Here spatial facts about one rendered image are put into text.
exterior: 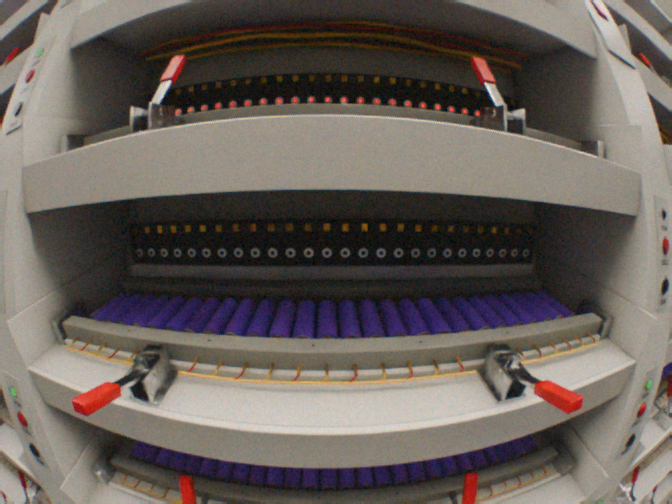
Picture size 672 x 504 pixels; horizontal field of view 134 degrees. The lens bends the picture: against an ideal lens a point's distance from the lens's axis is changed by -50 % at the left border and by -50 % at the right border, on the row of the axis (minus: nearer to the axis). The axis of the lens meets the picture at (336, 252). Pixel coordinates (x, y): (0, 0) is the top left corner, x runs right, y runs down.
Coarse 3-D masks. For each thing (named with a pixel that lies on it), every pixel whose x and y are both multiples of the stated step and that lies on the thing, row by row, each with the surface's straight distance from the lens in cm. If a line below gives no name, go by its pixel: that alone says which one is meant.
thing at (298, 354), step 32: (96, 320) 32; (576, 320) 33; (96, 352) 29; (128, 352) 28; (192, 352) 24; (224, 352) 23; (256, 352) 22; (288, 352) 21; (320, 352) 21; (352, 352) 21; (384, 352) 22; (416, 352) 22; (448, 352) 23; (480, 352) 25; (512, 352) 27; (320, 384) 21; (352, 384) 21
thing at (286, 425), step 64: (64, 320) 35; (640, 320) 35; (64, 384) 29; (192, 384) 24; (256, 384) 22; (384, 384) 22; (448, 384) 23; (576, 384) 28; (192, 448) 24; (256, 448) 21; (320, 448) 20; (384, 448) 21; (448, 448) 23
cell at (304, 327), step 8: (304, 304) 28; (312, 304) 29; (304, 312) 27; (312, 312) 27; (296, 320) 26; (304, 320) 26; (312, 320) 26; (296, 328) 25; (304, 328) 25; (312, 328) 25; (296, 336) 24; (304, 336) 24; (312, 336) 24
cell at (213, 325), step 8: (224, 304) 30; (232, 304) 30; (216, 312) 29; (224, 312) 28; (232, 312) 29; (216, 320) 27; (224, 320) 28; (208, 328) 26; (216, 328) 26; (224, 328) 27
